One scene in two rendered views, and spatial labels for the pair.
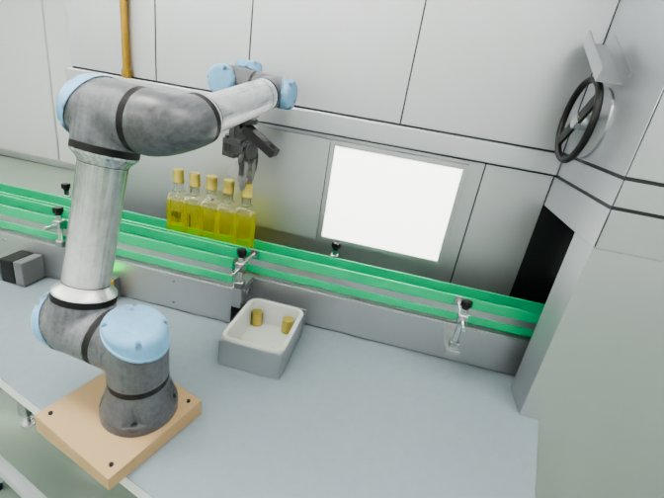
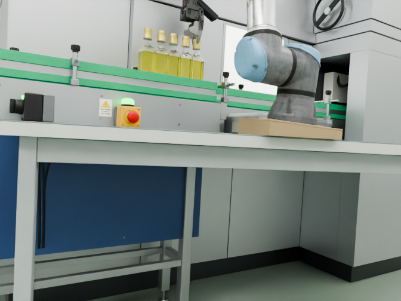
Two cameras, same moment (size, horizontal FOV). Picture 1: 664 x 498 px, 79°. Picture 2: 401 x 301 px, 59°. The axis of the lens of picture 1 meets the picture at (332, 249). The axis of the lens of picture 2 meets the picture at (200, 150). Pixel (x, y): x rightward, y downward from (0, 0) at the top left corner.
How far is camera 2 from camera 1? 1.48 m
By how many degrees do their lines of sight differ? 44
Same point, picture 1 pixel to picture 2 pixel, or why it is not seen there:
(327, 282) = (253, 103)
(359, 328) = not seen: hidden behind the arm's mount
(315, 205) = (218, 64)
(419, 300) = not seen: hidden behind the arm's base
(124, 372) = (316, 72)
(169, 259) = (172, 89)
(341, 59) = not seen: outside the picture
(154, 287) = (163, 113)
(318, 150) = (218, 27)
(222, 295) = (215, 111)
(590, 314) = (373, 81)
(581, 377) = (376, 114)
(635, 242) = (378, 45)
